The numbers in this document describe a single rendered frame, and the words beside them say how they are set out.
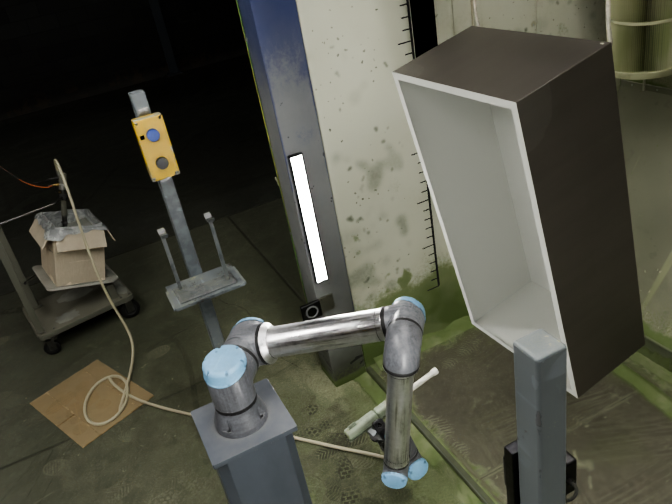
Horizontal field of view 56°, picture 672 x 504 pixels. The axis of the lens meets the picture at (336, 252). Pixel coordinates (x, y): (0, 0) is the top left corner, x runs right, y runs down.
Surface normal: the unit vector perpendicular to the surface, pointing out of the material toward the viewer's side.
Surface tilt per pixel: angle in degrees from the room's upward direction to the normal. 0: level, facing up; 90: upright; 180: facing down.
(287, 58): 90
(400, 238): 90
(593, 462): 0
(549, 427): 90
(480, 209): 90
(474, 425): 0
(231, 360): 5
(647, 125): 57
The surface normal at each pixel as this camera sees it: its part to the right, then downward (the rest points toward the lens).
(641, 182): -0.83, -0.18
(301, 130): 0.43, 0.37
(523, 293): -0.34, -0.77
